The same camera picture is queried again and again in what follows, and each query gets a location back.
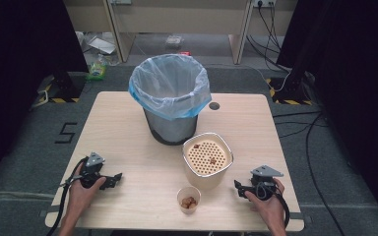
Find long black floor cable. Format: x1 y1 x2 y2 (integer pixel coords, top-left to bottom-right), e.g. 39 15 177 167
304 112 347 236

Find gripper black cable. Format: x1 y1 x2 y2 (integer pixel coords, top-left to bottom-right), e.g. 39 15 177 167
255 181 291 229
46 156 90 236

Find brown food pieces in cup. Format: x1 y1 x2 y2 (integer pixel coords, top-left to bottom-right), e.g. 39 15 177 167
180 196 198 209

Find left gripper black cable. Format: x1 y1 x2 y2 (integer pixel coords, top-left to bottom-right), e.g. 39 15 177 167
46 156 90 236

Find thin white cable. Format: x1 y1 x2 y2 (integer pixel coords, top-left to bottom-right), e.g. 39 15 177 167
206 62 292 93

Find small translucent cup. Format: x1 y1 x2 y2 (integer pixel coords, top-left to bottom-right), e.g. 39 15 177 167
176 185 202 215

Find black curtain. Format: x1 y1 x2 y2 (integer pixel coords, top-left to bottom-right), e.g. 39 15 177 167
276 0 378 230
0 0 91 195

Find white wall power socket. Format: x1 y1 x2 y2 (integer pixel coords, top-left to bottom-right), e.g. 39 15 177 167
252 0 277 8

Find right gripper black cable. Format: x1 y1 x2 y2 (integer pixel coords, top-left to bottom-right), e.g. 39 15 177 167
255 181 291 229

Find clear plastic bag clutter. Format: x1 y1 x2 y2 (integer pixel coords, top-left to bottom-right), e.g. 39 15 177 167
75 30 121 67

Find beige container with perforated insert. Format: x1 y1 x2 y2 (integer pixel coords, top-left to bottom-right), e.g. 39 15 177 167
181 132 234 192

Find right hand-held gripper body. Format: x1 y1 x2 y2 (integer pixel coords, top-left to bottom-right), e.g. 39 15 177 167
249 164 284 202

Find black stand base striped tape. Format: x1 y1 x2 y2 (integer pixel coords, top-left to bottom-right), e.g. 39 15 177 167
37 71 87 104
265 73 314 106

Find person's left hand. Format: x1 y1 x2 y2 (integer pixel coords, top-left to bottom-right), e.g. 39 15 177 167
67 162 107 214

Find translucent blue bin bag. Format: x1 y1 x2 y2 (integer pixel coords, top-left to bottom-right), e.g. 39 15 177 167
128 53 213 122

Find beige office desk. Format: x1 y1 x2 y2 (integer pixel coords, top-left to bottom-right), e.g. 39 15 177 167
62 0 299 66

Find clear plastic packet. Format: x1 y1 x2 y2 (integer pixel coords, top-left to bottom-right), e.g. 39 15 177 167
164 34 185 50

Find grey trash bin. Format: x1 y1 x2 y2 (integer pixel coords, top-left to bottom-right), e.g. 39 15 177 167
143 107 199 147

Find black cables from socket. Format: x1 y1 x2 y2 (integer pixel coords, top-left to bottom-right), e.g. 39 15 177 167
245 2 291 74

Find person's right hand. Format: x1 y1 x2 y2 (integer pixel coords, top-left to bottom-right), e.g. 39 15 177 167
244 178 287 228

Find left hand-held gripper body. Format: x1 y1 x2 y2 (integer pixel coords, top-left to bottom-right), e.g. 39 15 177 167
78 151 107 190

